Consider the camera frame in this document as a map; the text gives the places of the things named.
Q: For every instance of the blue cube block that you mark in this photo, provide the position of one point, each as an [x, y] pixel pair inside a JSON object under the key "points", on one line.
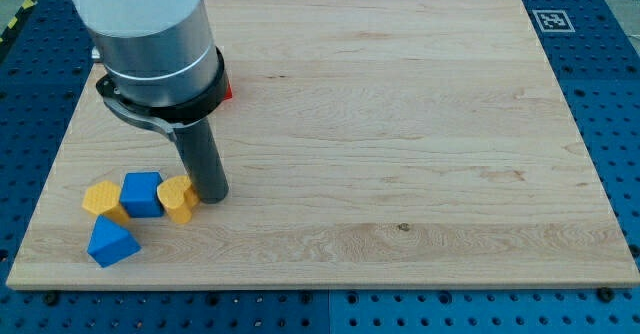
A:
{"points": [[139, 195]]}

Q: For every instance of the wooden board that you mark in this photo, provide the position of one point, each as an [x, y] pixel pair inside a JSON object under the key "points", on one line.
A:
{"points": [[413, 144]]}

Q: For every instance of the yellow heart block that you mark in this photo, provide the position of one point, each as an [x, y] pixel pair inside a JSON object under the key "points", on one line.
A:
{"points": [[178, 197]]}

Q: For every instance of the blue triangle block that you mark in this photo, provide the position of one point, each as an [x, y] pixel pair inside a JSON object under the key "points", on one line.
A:
{"points": [[110, 242]]}

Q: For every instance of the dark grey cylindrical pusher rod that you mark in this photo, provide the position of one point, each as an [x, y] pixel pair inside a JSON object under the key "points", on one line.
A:
{"points": [[197, 149]]}

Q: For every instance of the red block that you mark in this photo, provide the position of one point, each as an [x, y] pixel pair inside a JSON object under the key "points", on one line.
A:
{"points": [[229, 92]]}

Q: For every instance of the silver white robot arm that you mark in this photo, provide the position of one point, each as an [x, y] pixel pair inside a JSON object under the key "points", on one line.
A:
{"points": [[164, 73]]}

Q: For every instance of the black flange ring mount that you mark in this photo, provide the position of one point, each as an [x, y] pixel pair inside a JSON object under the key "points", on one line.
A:
{"points": [[166, 120]]}

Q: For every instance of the black yellow hazard tape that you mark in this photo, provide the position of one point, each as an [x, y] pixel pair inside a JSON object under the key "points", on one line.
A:
{"points": [[15, 25]]}

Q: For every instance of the white fiducial marker tag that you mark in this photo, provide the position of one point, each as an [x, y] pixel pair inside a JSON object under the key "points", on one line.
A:
{"points": [[553, 21]]}

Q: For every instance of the yellow hexagon block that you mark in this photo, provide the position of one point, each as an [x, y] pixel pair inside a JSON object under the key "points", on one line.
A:
{"points": [[103, 199]]}

